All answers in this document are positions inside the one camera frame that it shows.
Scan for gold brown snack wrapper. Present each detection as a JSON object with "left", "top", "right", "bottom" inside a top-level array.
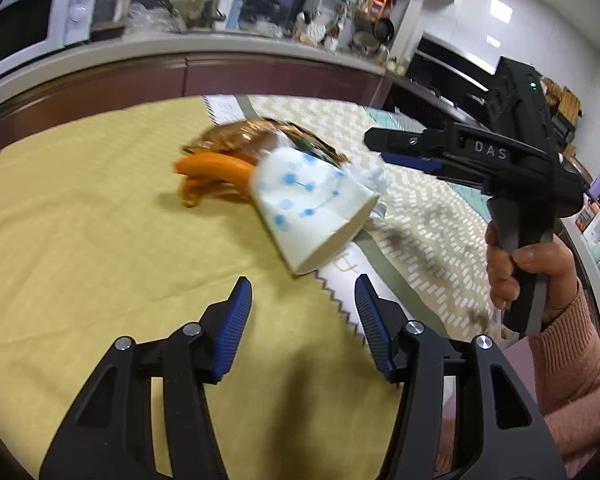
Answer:
[{"left": 182, "top": 117, "right": 351, "bottom": 166}]

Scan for yellow tablecloth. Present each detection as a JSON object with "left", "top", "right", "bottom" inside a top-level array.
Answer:
[{"left": 0, "top": 96, "right": 406, "bottom": 480}]

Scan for white paper cup blue dots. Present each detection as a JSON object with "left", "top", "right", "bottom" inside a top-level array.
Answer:
[{"left": 249, "top": 147, "right": 381, "bottom": 276}]

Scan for beige patterned table runner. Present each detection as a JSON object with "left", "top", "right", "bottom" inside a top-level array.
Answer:
[{"left": 202, "top": 94, "right": 496, "bottom": 356}]

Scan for black frying pan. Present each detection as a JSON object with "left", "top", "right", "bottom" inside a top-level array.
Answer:
[{"left": 372, "top": 17, "right": 396, "bottom": 43}]

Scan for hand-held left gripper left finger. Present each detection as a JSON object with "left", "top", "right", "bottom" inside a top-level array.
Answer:
[{"left": 39, "top": 276, "right": 253, "bottom": 480}]

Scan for white tissue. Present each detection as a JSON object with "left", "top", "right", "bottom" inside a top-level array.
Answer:
[{"left": 345, "top": 162, "right": 395, "bottom": 228}]

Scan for white dotted utensil holder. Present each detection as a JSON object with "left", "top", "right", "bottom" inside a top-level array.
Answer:
[{"left": 307, "top": 10, "right": 328, "bottom": 46}]

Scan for black stove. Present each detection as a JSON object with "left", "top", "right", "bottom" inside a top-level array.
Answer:
[{"left": 405, "top": 35, "right": 496, "bottom": 126}]

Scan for white microwave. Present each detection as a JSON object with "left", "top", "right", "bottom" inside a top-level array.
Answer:
[{"left": 0, "top": 0, "right": 103, "bottom": 88}]

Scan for kitchen counter maroon cabinets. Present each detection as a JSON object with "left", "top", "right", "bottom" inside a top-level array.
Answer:
[{"left": 0, "top": 30, "right": 406, "bottom": 171}]

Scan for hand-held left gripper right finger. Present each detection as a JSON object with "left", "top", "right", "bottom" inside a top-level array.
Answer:
[{"left": 354, "top": 274, "right": 567, "bottom": 480}]

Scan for person's right forearm pink sleeve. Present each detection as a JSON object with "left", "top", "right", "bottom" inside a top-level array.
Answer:
[{"left": 437, "top": 280, "right": 600, "bottom": 480}]

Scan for person's right hand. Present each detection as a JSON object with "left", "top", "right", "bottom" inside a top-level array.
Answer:
[{"left": 485, "top": 222, "right": 583, "bottom": 328}]

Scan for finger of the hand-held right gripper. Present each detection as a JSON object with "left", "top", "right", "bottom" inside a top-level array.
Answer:
[
  {"left": 364, "top": 127, "right": 451, "bottom": 156},
  {"left": 381, "top": 151, "right": 448, "bottom": 176}
]

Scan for orange peel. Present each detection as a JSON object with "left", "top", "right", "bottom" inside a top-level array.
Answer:
[{"left": 175, "top": 152, "right": 258, "bottom": 208}]

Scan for clear plastic food bag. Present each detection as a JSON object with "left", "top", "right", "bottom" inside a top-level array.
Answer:
[{"left": 170, "top": 0, "right": 211, "bottom": 28}]

